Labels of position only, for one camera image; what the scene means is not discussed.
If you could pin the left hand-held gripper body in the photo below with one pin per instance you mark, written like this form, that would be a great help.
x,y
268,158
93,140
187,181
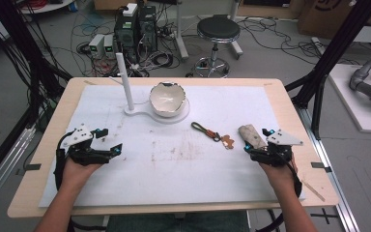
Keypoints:
x,y
77,137

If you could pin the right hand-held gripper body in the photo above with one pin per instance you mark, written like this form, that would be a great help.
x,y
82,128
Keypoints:
x,y
281,139

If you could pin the beige cloth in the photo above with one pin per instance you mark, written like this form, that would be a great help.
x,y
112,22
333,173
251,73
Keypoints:
x,y
250,134

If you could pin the person's right hand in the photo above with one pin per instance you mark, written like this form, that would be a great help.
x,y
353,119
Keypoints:
x,y
281,179

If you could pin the person's left hand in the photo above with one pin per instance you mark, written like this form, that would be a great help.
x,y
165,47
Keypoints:
x,y
75,177

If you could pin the black tape strip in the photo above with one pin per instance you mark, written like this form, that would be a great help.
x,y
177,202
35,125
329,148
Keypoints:
x,y
320,165
32,167

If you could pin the white stand with pole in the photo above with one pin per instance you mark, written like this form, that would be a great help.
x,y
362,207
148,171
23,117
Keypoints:
x,y
126,83

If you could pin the thin wooden stick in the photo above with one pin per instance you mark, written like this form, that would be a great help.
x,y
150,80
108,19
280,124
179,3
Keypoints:
x,y
314,191

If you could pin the white table mat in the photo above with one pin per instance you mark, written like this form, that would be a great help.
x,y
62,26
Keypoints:
x,y
174,174

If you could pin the white eggshell-shaped bowl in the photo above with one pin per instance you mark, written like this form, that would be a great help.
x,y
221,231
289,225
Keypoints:
x,y
167,100

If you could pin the white floor board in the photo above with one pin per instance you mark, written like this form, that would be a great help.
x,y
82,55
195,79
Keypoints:
x,y
354,106

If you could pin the white power supply unit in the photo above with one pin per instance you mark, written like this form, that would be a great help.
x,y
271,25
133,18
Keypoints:
x,y
109,46
96,45

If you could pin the white table leg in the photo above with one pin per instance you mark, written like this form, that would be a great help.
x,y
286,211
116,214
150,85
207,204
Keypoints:
x,y
182,42
235,45

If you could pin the black computer tower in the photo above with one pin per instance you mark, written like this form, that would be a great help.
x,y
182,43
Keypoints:
x,y
125,35
147,29

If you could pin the black round stool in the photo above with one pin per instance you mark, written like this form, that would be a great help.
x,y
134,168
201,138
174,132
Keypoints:
x,y
218,29

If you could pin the cardboard box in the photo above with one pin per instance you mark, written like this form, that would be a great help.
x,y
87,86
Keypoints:
x,y
319,19

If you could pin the white box on computer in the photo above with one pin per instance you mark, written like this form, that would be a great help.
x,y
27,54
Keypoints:
x,y
130,9

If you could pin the round white table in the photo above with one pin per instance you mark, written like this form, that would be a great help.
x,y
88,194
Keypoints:
x,y
51,7

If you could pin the aluminium rail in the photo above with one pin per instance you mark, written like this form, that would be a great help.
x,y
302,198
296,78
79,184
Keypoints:
x,y
0,180
331,174

